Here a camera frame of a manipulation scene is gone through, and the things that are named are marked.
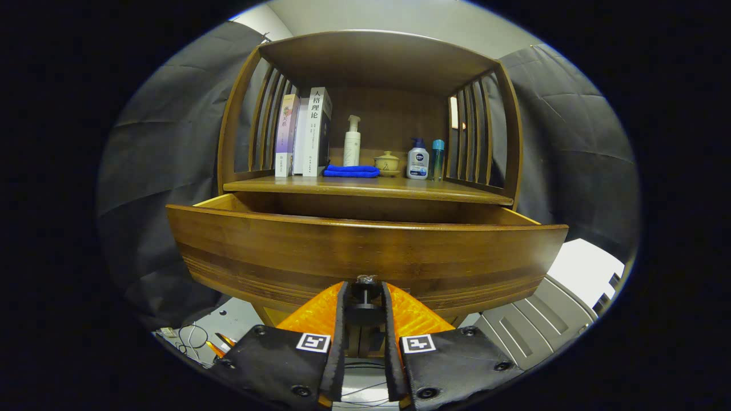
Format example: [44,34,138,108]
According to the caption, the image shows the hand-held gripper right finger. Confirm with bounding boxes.
[381,281,525,411]

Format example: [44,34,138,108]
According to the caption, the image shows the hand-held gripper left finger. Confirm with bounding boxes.
[208,281,349,410]

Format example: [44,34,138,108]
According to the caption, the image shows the brown wooden drawer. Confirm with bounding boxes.
[166,192,570,320]

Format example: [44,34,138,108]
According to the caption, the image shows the wooden countertop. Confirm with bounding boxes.
[223,174,515,206]

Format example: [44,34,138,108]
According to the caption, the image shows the brown wooden cabinet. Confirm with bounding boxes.
[217,29,524,360]

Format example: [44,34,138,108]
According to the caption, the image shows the grey white plastic box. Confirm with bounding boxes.
[474,239,626,372]

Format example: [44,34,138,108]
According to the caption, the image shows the blue folded cloth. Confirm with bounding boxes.
[323,164,380,179]

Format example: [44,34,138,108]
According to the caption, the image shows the yellow lidded teacup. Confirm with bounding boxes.
[374,151,401,177]

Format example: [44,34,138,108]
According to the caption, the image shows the white blue-capped lotion bottle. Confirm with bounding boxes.
[406,138,430,180]

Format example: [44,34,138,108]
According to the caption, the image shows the white pump bottle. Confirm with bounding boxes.
[343,115,362,167]

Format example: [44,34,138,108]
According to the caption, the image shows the thin white book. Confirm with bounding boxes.
[292,97,311,176]

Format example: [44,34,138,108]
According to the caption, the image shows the thick white book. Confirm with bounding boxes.
[303,87,333,177]

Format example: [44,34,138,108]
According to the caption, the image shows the purple book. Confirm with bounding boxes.
[275,94,300,178]

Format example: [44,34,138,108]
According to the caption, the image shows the black floor cables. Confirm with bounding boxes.
[171,323,212,357]

